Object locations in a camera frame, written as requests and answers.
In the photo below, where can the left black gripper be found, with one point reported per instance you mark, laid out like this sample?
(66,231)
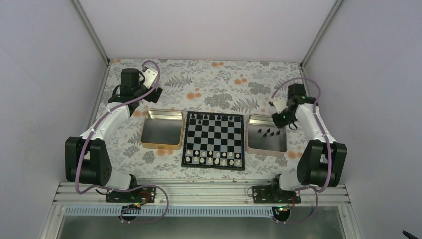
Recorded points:
(155,99)

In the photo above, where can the frame post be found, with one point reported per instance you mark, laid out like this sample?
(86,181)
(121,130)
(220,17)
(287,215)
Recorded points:
(327,22)
(84,18)

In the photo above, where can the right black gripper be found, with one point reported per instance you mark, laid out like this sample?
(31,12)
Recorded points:
(278,123)

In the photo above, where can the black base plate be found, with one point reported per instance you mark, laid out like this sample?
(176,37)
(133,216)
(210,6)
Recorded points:
(139,196)
(267,194)

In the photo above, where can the right frame post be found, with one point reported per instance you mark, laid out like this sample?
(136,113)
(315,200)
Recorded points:
(327,22)

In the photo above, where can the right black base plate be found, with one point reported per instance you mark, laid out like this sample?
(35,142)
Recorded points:
(267,194)

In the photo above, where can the aluminium frame rail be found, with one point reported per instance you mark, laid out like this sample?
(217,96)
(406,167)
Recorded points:
(224,192)

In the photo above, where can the white slotted cable duct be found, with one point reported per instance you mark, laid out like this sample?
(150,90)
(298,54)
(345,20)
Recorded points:
(175,211)

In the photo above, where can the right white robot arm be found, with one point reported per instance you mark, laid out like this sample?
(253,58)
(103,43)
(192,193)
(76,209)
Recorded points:
(322,161)

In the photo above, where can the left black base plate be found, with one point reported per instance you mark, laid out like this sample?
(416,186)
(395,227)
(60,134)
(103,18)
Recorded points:
(139,196)

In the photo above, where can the floral table mat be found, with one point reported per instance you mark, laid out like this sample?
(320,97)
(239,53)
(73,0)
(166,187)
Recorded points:
(209,86)

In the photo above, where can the gold metal tin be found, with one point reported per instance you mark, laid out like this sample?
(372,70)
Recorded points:
(162,129)

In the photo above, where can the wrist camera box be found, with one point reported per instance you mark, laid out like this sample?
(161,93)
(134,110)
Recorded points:
(278,103)
(150,76)

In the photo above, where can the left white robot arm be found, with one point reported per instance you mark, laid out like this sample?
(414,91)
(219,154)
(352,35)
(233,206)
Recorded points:
(86,157)

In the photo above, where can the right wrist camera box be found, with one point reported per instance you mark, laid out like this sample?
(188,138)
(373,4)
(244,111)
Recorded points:
(278,103)

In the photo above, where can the black white chessboard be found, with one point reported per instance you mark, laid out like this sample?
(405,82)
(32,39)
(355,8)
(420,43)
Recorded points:
(214,143)

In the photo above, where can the pink metal tin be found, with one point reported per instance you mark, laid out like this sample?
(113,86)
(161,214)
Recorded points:
(262,137)

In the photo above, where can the left frame post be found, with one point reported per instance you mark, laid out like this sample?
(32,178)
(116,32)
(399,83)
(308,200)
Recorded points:
(84,18)

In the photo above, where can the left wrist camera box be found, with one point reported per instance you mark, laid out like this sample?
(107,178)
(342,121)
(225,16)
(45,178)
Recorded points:
(150,76)

